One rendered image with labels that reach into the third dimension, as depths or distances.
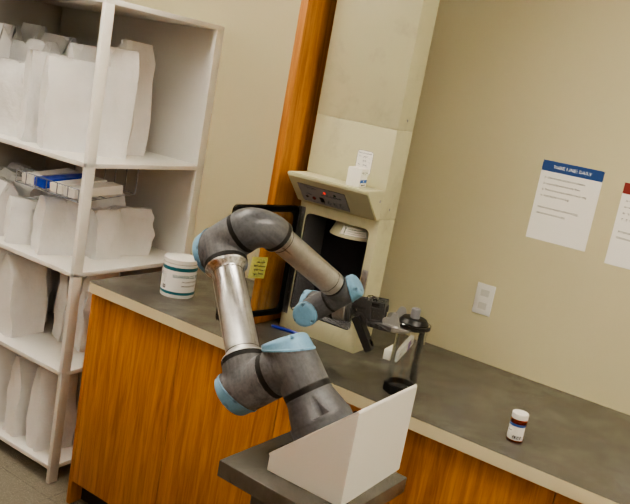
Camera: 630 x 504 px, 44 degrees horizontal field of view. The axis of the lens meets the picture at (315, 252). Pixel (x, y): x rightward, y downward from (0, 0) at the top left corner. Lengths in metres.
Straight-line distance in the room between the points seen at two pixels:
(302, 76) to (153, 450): 1.45
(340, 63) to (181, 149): 1.22
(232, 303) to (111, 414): 1.26
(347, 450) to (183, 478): 1.32
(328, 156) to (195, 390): 0.94
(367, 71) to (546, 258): 0.90
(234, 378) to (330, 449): 0.31
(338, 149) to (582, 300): 0.98
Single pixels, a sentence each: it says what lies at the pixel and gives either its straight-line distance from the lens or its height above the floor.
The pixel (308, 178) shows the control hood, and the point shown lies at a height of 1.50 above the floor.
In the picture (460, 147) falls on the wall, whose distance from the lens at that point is 2.95.
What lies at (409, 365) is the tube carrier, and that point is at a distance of 2.40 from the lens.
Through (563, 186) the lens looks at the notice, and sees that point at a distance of 2.82.
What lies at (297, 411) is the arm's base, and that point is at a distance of 1.81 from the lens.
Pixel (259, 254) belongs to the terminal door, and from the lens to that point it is 2.67.
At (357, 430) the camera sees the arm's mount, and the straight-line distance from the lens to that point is 1.70.
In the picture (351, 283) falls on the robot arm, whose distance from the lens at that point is 2.28.
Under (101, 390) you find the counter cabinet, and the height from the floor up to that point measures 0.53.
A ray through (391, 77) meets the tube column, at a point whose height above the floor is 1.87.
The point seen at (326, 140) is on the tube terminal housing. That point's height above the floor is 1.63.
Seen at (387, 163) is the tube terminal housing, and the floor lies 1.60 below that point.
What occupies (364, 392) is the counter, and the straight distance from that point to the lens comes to 2.40.
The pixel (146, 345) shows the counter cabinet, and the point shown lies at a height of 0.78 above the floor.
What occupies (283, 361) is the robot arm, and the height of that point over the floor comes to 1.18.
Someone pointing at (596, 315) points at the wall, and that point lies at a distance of 2.83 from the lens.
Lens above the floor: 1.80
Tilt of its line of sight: 12 degrees down
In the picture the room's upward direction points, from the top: 10 degrees clockwise
